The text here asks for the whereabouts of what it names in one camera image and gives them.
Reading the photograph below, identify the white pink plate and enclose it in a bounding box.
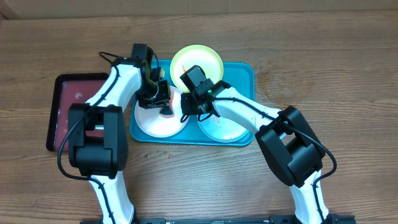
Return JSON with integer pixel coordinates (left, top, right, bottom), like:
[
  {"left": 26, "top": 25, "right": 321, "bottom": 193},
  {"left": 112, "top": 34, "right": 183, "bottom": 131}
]
[{"left": 134, "top": 86, "right": 188, "bottom": 138}]

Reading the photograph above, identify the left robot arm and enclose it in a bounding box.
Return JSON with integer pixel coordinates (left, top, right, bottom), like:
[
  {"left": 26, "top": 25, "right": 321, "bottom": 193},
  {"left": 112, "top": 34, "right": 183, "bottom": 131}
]
[{"left": 61, "top": 44, "right": 174, "bottom": 223}]

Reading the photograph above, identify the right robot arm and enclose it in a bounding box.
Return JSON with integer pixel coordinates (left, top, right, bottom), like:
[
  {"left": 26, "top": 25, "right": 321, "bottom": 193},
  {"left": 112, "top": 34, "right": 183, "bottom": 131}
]
[{"left": 180, "top": 65, "right": 329, "bottom": 223}]

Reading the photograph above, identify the teal plastic tray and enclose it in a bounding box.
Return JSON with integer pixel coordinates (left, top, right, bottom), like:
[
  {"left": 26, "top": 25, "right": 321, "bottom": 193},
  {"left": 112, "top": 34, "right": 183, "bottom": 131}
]
[{"left": 129, "top": 62, "right": 255, "bottom": 147}]

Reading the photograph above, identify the dark red water tray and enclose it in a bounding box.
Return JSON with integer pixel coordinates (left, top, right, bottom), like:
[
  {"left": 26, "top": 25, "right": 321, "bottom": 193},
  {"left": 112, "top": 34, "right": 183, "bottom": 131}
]
[{"left": 46, "top": 72, "right": 109, "bottom": 151}]

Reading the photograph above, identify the light blue plate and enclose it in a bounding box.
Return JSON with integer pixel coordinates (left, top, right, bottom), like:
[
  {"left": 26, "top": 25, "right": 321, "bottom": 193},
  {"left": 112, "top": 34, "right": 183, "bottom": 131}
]
[{"left": 198, "top": 115, "right": 249, "bottom": 143}]

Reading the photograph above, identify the yellow plate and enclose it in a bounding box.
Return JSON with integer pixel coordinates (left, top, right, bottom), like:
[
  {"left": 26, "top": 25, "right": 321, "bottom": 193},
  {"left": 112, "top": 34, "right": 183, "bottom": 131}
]
[{"left": 170, "top": 45, "right": 224, "bottom": 93}]

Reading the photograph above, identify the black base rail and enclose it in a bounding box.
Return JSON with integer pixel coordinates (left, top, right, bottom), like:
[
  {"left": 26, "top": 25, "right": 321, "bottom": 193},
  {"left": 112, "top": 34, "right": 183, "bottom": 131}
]
[{"left": 80, "top": 214, "right": 356, "bottom": 224}]

